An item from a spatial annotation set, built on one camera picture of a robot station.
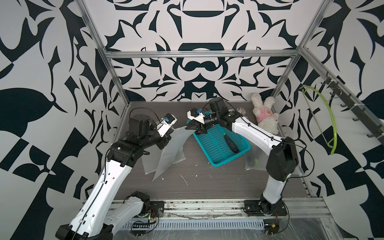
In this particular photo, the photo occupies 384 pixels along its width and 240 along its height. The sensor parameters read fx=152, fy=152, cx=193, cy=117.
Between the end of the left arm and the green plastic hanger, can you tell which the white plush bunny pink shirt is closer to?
the green plastic hanger

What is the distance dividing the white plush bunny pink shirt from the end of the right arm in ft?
1.49

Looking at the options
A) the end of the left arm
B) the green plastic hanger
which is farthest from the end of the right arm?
the green plastic hanger

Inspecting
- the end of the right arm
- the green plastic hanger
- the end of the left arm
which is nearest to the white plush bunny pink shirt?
the green plastic hanger

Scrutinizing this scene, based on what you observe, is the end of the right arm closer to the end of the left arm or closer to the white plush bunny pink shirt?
the end of the left arm

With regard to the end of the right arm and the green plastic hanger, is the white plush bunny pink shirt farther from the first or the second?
the end of the right arm

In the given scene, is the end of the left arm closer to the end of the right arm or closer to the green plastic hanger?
the end of the right arm

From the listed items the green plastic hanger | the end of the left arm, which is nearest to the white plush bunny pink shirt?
the green plastic hanger

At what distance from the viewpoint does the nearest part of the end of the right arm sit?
63 centimetres

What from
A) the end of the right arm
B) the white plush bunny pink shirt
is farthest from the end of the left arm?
the white plush bunny pink shirt

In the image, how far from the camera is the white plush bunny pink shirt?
3.24 feet
